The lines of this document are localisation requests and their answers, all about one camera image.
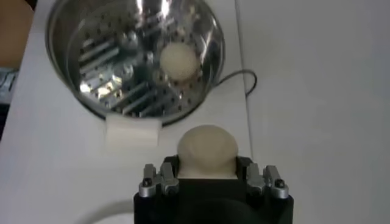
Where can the stainless steel steamer basket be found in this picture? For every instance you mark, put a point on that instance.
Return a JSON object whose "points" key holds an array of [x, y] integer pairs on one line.
{"points": [[100, 61]]}

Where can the white round plate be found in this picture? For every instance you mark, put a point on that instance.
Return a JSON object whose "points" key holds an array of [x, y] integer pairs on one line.
{"points": [[119, 219]]}

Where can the white power strip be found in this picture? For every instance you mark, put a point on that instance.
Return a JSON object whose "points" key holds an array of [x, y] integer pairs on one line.
{"points": [[7, 85]]}

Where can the white steamed baozi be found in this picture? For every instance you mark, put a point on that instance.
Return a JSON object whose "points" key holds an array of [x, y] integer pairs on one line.
{"points": [[207, 149], [179, 61]]}

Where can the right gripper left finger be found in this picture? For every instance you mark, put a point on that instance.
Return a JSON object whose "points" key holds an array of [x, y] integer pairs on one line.
{"points": [[167, 179]]}

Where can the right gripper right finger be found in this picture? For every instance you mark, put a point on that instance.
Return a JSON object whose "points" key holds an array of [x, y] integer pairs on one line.
{"points": [[254, 181]]}

